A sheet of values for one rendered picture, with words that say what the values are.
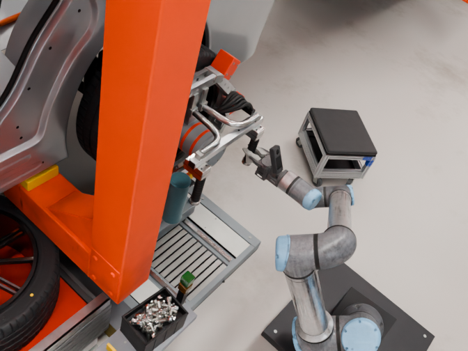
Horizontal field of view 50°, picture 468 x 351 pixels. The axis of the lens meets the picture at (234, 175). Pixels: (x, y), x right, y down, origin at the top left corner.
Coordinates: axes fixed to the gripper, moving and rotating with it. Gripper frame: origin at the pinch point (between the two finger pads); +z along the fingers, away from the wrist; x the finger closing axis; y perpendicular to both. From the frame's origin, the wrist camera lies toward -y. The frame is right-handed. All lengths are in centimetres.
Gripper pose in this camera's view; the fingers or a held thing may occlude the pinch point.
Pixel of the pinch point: (248, 146)
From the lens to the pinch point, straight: 214.8
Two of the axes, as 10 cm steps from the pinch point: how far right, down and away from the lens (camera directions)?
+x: 6.2, -4.7, 6.3
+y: -2.3, 6.5, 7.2
